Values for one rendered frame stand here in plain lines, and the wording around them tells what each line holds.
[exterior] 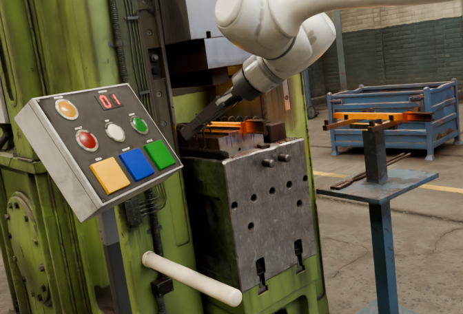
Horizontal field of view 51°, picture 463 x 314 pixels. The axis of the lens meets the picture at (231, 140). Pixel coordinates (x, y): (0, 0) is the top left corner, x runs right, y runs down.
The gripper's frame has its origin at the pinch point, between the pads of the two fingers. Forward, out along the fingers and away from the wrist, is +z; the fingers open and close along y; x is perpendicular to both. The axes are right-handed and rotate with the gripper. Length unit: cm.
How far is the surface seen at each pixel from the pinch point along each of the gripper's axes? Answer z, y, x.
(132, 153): 12.5, -9.8, 2.7
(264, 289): 36, 40, -53
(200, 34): -1.1, 34.1, 27.6
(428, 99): -1, 401, -55
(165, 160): 12.5, -0.1, -1.9
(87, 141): 12.8, -20.5, 9.2
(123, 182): 12.5, -18.3, -2.9
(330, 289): 59, 124, -90
